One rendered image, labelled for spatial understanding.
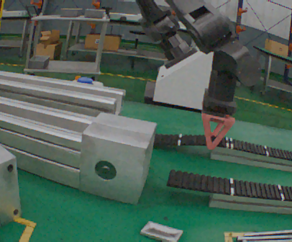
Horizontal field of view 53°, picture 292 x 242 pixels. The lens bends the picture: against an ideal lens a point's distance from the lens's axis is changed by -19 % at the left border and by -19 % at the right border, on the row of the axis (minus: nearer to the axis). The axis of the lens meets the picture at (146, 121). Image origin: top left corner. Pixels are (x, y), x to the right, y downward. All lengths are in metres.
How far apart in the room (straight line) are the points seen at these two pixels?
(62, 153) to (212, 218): 0.24
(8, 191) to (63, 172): 0.14
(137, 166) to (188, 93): 0.55
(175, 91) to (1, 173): 0.70
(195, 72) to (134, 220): 0.60
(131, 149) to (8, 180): 0.19
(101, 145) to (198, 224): 0.18
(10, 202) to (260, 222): 0.38
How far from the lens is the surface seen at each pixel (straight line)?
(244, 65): 0.57
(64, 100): 0.68
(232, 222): 0.51
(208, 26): 0.61
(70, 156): 0.49
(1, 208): 0.41
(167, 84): 0.98
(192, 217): 0.50
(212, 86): 0.65
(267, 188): 0.56
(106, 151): 0.47
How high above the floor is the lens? 1.06
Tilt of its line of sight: 20 degrees down
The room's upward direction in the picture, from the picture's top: 9 degrees clockwise
